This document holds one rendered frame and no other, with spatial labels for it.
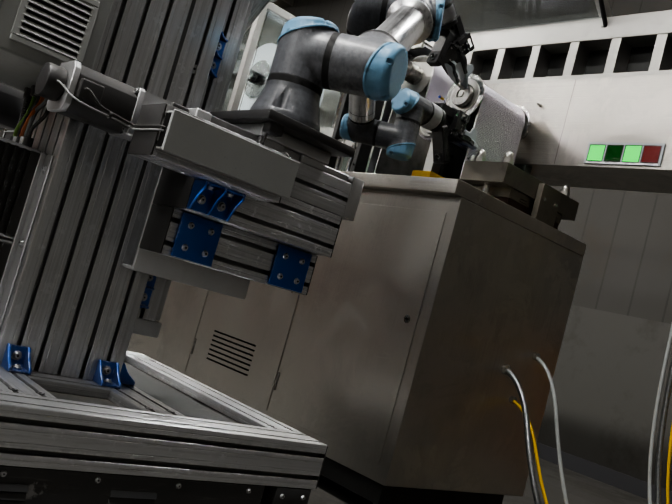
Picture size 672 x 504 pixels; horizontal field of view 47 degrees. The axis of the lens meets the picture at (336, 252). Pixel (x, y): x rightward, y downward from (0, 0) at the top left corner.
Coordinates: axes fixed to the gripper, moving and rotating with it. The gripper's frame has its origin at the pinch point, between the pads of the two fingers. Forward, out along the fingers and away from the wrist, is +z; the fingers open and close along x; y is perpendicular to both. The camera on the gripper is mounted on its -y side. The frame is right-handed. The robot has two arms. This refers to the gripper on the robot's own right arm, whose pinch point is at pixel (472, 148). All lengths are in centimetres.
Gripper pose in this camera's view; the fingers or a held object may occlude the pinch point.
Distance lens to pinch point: 245.7
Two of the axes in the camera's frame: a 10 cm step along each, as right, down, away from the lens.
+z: 7.1, 2.5, 6.6
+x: -6.5, -1.2, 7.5
